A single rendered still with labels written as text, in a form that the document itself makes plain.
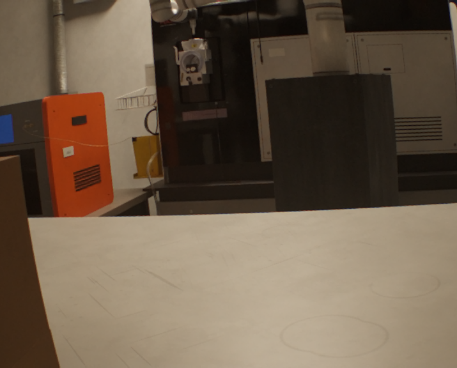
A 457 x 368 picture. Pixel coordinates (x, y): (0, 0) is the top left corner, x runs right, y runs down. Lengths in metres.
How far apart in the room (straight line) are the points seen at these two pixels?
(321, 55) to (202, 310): 0.94
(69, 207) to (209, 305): 1.42
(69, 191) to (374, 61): 1.18
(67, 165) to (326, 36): 0.97
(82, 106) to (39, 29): 1.99
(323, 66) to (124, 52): 2.37
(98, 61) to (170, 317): 3.24
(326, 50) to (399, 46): 0.81
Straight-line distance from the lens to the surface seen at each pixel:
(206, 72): 2.11
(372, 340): 0.40
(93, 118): 2.07
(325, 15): 1.34
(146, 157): 2.33
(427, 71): 2.12
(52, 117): 1.81
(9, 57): 4.07
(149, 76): 2.60
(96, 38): 3.68
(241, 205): 2.14
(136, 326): 0.46
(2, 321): 0.25
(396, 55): 2.11
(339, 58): 1.34
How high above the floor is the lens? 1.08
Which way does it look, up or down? 9 degrees down
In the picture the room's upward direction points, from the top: 5 degrees counter-clockwise
